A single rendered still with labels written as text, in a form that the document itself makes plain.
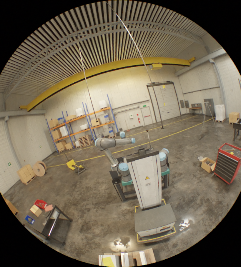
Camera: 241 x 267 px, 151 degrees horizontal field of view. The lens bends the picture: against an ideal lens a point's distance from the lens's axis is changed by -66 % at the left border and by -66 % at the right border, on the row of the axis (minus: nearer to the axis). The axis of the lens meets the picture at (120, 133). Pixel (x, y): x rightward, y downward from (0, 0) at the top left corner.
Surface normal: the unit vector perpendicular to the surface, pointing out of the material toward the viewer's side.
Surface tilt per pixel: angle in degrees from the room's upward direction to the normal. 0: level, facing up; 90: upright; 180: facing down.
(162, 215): 0
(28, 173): 90
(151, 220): 0
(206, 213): 0
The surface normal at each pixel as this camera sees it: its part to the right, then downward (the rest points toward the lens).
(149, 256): -0.27, -0.94
